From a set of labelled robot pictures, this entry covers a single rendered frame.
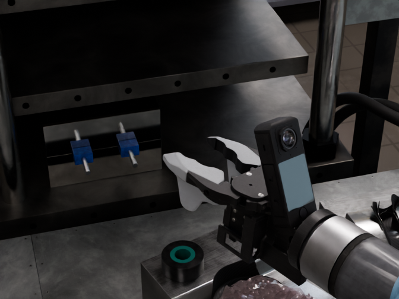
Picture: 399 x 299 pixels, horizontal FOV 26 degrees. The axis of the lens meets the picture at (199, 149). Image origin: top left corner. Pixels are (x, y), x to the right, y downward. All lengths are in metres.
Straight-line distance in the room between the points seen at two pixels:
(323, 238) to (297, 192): 0.06
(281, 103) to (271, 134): 1.46
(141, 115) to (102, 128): 0.09
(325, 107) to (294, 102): 0.29
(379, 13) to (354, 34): 2.24
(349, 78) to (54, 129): 2.26
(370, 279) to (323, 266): 0.05
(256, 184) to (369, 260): 0.16
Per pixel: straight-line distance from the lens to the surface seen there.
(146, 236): 1.89
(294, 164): 0.91
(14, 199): 2.02
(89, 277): 1.80
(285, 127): 0.90
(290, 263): 0.92
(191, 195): 0.99
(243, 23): 2.19
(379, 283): 0.85
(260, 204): 0.92
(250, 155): 1.01
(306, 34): 4.36
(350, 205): 1.90
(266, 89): 2.40
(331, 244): 0.88
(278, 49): 2.08
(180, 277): 1.61
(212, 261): 1.66
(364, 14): 2.14
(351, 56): 4.20
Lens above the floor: 2.05
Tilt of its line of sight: 36 degrees down
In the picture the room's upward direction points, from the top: straight up
